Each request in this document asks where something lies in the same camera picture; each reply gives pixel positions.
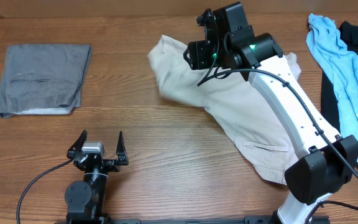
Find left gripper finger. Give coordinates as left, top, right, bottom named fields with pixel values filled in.
left=116, top=131, right=126, bottom=156
left=68, top=129, right=88, bottom=152

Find beige cotton shorts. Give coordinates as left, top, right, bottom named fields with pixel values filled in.
left=147, top=35, right=298, bottom=184

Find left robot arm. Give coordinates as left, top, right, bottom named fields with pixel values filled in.
left=65, top=130, right=129, bottom=224

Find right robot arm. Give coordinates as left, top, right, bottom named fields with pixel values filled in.
left=183, top=2, right=358, bottom=223

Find folded grey shorts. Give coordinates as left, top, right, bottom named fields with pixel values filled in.
left=0, top=44, right=93, bottom=118

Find black garment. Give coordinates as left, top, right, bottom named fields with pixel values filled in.
left=321, top=21, right=358, bottom=129

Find light blue shirt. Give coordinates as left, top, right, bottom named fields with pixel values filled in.
left=306, top=13, right=358, bottom=178

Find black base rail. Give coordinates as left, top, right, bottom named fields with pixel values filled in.
left=54, top=215, right=331, bottom=224

